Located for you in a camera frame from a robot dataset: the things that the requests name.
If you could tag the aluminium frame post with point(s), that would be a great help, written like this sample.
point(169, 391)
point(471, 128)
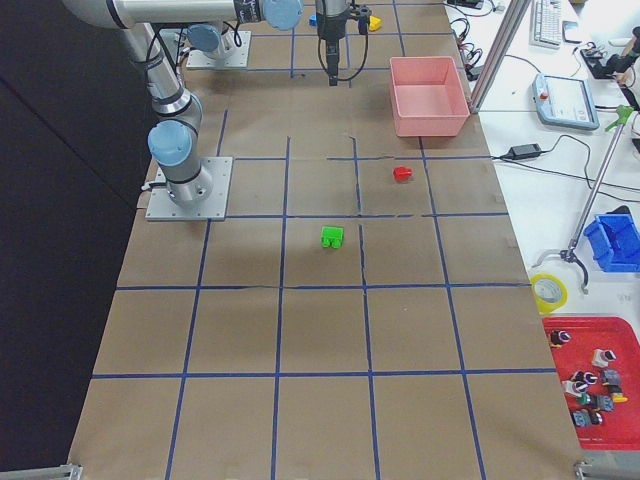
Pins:
point(504, 37)

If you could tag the reach grabber tool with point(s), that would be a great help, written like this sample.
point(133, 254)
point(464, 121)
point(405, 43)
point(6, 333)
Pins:
point(568, 254)

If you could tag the blue storage bin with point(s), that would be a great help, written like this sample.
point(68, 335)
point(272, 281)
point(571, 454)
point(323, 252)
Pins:
point(614, 241)

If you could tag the pink plastic box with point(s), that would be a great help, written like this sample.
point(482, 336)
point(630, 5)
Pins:
point(427, 97)

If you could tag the yellow toy block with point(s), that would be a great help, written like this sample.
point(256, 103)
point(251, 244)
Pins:
point(375, 23)

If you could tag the yellow tape roll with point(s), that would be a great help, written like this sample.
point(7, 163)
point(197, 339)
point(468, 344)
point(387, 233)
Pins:
point(549, 291)

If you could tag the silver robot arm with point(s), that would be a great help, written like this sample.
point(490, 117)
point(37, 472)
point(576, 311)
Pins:
point(190, 179)
point(281, 15)

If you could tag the robot teach pendant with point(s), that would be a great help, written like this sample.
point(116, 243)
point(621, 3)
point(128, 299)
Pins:
point(564, 102)

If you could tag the red plastic tray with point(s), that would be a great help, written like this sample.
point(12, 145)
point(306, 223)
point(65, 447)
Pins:
point(597, 361)

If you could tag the white keyboard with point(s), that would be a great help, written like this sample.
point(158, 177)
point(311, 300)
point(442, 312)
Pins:
point(545, 24)

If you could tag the green toy block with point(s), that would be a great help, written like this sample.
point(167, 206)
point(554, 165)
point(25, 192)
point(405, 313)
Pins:
point(332, 236)

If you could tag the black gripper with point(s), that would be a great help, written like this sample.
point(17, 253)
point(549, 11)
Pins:
point(331, 27)

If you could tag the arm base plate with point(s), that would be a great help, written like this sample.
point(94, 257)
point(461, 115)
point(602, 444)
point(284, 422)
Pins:
point(204, 198)
point(213, 50)

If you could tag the black power adapter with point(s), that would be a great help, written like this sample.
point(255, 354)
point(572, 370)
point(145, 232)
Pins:
point(524, 152)

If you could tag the red toy block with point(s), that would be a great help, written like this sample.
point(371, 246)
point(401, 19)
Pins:
point(402, 173)

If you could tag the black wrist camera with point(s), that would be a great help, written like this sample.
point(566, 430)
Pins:
point(361, 14)

